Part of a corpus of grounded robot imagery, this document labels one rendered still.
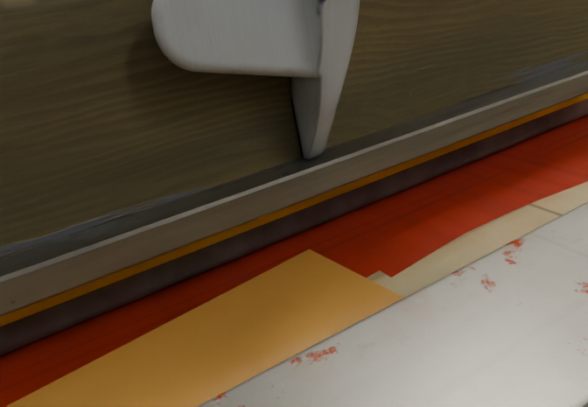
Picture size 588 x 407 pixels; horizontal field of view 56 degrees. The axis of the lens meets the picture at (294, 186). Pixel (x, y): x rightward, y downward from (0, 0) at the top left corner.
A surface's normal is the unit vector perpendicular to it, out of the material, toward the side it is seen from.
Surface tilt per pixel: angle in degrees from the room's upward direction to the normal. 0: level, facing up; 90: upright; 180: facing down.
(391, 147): 88
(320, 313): 0
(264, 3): 84
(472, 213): 0
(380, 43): 88
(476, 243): 0
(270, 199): 88
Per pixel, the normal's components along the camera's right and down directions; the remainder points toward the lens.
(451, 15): 0.52, 0.24
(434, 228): -0.12, -0.91
